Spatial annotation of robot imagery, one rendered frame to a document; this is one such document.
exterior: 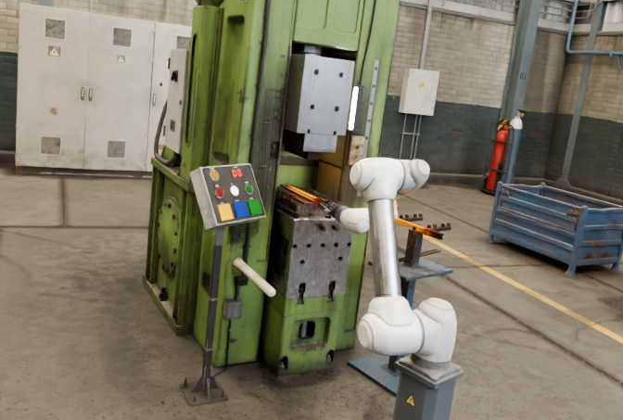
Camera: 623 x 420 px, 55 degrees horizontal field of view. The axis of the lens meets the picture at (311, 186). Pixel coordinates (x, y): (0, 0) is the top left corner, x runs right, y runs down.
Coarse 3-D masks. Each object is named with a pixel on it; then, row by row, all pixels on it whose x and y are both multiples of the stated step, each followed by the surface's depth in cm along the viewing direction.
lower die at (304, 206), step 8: (280, 192) 347; (288, 192) 344; (296, 192) 342; (280, 200) 337; (288, 200) 328; (296, 200) 329; (304, 200) 327; (312, 200) 325; (296, 208) 320; (304, 208) 322; (312, 208) 325
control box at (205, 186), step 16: (192, 176) 275; (208, 176) 273; (224, 176) 282; (240, 176) 290; (208, 192) 270; (224, 192) 278; (240, 192) 286; (256, 192) 295; (208, 208) 271; (208, 224) 271; (224, 224) 274
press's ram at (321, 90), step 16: (304, 64) 304; (320, 64) 308; (336, 64) 312; (352, 64) 317; (288, 80) 319; (304, 80) 305; (320, 80) 310; (336, 80) 314; (288, 96) 318; (304, 96) 308; (320, 96) 312; (336, 96) 316; (288, 112) 318; (304, 112) 309; (320, 112) 314; (336, 112) 318; (288, 128) 318; (304, 128) 312; (320, 128) 316; (336, 128) 320
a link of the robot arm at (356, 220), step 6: (348, 210) 293; (354, 210) 291; (360, 210) 291; (366, 210) 293; (342, 216) 293; (348, 216) 289; (354, 216) 287; (360, 216) 286; (366, 216) 288; (342, 222) 293; (348, 222) 288; (354, 222) 285; (360, 222) 284; (366, 222) 285; (348, 228) 291; (354, 228) 286; (360, 228) 285; (366, 228) 286
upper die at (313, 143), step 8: (288, 136) 329; (296, 136) 321; (304, 136) 313; (312, 136) 315; (320, 136) 317; (328, 136) 319; (336, 136) 322; (288, 144) 329; (296, 144) 321; (304, 144) 314; (312, 144) 316; (320, 144) 318; (328, 144) 320; (336, 144) 323
